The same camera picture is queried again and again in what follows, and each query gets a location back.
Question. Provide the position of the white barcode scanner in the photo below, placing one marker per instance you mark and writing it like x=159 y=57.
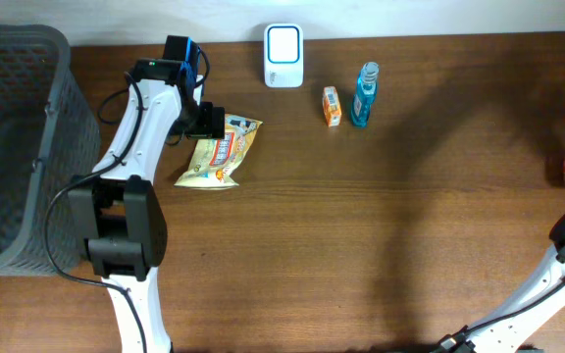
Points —
x=283 y=55

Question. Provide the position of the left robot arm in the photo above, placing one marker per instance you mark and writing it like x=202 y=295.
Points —
x=121 y=229

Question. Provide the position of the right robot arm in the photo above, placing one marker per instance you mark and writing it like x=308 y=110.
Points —
x=539 y=298

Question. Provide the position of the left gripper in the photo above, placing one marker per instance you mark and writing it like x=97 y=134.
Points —
x=214 y=123

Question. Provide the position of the grey plastic mesh basket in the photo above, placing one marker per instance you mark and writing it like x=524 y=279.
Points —
x=48 y=134

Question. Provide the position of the small orange box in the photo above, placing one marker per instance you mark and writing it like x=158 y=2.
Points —
x=331 y=106

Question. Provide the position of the yellow snack bag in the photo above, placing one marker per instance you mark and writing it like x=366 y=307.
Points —
x=214 y=160

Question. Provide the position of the blue mouthwash bottle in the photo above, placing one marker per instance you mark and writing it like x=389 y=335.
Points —
x=365 y=94

